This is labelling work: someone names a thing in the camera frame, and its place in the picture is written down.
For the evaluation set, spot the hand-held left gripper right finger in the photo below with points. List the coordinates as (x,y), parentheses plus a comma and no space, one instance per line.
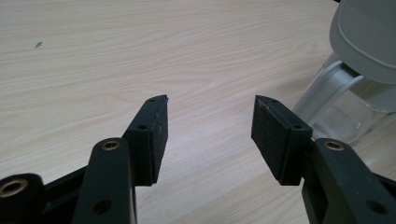
(280,146)

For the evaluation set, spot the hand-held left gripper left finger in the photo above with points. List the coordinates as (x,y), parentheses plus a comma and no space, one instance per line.
(146,149)

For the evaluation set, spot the clear jar with grey lid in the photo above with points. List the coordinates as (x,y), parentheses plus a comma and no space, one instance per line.
(361,40)

